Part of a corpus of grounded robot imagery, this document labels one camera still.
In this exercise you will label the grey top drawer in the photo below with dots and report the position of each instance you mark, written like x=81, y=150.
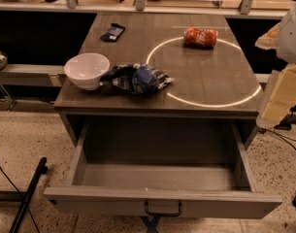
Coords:
x=139, y=166

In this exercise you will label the dark blue snack bar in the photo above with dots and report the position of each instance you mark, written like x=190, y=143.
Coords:
x=113, y=33

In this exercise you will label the white bowl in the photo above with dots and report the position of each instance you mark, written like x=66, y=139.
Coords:
x=85, y=70

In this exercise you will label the blue crumpled chip bag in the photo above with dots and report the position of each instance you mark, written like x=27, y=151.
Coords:
x=136, y=78

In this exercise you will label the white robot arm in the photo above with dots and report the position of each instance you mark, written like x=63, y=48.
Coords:
x=280, y=91

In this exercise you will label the grey horizontal rail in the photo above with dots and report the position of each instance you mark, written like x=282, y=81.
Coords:
x=32, y=75

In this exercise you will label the black pole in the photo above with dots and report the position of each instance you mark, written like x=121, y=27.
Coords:
x=27, y=196

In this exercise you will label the blue tape cross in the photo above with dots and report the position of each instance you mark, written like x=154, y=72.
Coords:
x=151, y=223

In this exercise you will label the foam-covered gripper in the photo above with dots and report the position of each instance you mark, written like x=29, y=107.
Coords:
x=292, y=36

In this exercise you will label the orange soda can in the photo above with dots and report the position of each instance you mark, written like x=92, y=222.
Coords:
x=196, y=37

